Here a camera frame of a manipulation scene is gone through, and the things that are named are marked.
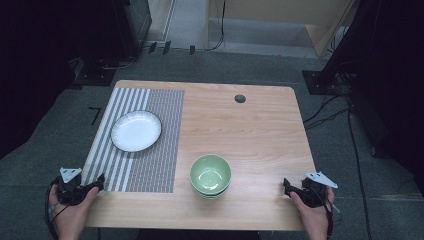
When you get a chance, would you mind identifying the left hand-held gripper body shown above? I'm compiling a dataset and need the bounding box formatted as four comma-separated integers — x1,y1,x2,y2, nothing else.
55,167,88,206

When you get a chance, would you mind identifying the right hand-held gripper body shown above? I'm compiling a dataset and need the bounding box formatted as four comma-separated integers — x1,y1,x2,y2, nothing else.
300,171,339,209

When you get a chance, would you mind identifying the person's left hand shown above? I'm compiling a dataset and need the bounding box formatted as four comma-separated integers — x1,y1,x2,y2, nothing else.
48,185,101,240

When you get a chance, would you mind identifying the person's right hand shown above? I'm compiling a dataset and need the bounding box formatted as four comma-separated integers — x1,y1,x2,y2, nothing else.
289,185,336,240

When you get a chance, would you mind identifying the white plate with dark rim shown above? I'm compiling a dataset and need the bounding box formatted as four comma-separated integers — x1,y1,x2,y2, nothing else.
110,110,163,154

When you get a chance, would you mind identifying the grey striped placemat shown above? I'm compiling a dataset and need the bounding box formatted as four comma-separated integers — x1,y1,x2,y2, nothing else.
80,87,186,194

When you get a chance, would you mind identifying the green ceramic bowl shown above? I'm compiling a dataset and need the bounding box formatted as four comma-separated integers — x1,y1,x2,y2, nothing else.
189,153,233,196
192,183,231,201

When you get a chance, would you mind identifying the black floor stand base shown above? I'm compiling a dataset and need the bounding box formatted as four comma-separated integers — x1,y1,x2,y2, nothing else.
74,58,117,88
301,69,349,97

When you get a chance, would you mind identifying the black cabinet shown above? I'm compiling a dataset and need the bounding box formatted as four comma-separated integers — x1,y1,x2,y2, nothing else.
112,0,153,60

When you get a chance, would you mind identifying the light wooden shelf unit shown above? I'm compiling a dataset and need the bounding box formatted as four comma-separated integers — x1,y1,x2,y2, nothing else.
204,0,362,59

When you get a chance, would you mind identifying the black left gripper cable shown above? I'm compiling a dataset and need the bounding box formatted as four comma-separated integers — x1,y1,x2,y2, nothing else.
44,179,62,240

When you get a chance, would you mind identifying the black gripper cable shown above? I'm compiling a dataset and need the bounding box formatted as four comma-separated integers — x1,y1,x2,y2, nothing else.
325,198,342,238
44,179,62,240

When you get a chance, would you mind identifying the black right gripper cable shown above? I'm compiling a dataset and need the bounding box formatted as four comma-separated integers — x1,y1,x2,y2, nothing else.
325,198,342,238

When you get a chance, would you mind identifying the long black floor cable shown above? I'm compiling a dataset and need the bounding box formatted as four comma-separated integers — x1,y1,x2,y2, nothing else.
347,106,374,240

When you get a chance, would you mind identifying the black floor cable bundle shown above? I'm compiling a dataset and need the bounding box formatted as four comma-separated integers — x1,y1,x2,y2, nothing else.
302,94,352,131

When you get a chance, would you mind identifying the black cable by cabinet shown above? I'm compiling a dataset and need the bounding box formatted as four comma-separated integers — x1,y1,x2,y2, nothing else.
99,46,151,71

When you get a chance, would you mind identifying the black hanging cable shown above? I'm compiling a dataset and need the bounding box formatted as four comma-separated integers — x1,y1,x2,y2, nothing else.
204,0,227,52

